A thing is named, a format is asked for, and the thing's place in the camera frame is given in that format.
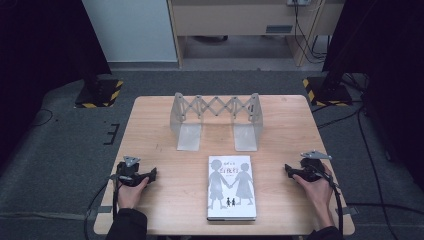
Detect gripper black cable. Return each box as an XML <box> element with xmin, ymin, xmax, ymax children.
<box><xmin>83</xmin><ymin>173</ymin><xmax>122</xmax><ymax>240</ymax></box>
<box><xmin>309</xmin><ymin>161</ymin><xmax>345</xmax><ymax>236</ymax></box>

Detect black curtain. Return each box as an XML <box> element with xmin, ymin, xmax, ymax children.
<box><xmin>321</xmin><ymin>0</ymin><xmax>424</xmax><ymax>192</ymax></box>
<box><xmin>0</xmin><ymin>0</ymin><xmax>113</xmax><ymax>169</ymax></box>

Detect light wooden desk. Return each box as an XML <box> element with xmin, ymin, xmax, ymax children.
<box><xmin>166</xmin><ymin>0</ymin><xmax>347</xmax><ymax>68</ymax></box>

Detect person's left hand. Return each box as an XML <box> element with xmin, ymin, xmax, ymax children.
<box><xmin>116</xmin><ymin>177</ymin><xmax>150</xmax><ymax>210</ymax></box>

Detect white book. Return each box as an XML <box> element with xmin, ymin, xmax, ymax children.
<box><xmin>206</xmin><ymin>154</ymin><xmax>258</xmax><ymax>222</ymax></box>

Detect hanging black cables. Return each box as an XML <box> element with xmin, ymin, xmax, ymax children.
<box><xmin>292</xmin><ymin>0</ymin><xmax>330</xmax><ymax>65</ymax></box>

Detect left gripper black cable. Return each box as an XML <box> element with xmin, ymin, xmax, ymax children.
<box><xmin>83</xmin><ymin>173</ymin><xmax>122</xmax><ymax>240</ymax></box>

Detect person's right hand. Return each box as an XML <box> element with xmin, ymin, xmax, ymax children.
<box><xmin>292</xmin><ymin>165</ymin><xmax>334</xmax><ymax>218</ymax></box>

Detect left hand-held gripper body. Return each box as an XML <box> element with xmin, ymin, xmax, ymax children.
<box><xmin>114</xmin><ymin>155</ymin><xmax>150</xmax><ymax>188</ymax></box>

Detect thin black floor cable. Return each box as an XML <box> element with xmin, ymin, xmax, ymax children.
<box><xmin>30</xmin><ymin>107</ymin><xmax>55</xmax><ymax>128</ymax></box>

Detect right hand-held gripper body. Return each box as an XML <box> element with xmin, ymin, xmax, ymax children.
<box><xmin>299</xmin><ymin>150</ymin><xmax>333</xmax><ymax>183</ymax></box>

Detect black stand with striped base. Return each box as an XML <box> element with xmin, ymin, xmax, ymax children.
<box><xmin>302</xmin><ymin>71</ymin><xmax>354</xmax><ymax>108</ymax></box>
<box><xmin>74</xmin><ymin>66</ymin><xmax>125</xmax><ymax>110</ymax></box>

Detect expandable metal bookend rack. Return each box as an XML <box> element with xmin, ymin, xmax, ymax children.
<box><xmin>169</xmin><ymin>91</ymin><xmax>265</xmax><ymax>153</ymax></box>

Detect white cabinet panel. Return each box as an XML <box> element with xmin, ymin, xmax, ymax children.
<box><xmin>81</xmin><ymin>0</ymin><xmax>179</xmax><ymax>64</ymax></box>

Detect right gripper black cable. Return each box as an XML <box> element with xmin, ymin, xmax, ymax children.
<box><xmin>309</xmin><ymin>161</ymin><xmax>345</xmax><ymax>236</ymax></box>

